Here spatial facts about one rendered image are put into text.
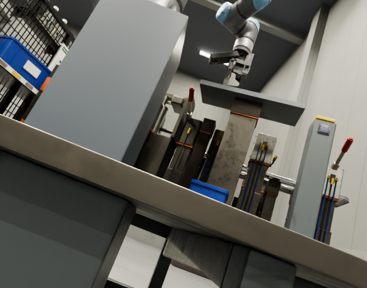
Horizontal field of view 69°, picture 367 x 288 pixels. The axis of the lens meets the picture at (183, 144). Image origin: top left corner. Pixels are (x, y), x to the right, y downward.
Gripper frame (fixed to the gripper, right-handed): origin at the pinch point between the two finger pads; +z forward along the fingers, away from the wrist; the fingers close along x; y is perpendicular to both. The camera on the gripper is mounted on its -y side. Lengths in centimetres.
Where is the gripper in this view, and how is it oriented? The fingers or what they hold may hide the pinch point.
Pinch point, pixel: (221, 91)
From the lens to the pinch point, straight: 104.3
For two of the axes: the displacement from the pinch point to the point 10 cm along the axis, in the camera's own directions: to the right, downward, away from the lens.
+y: 9.4, 3.4, -0.9
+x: -0.2, 3.2, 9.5
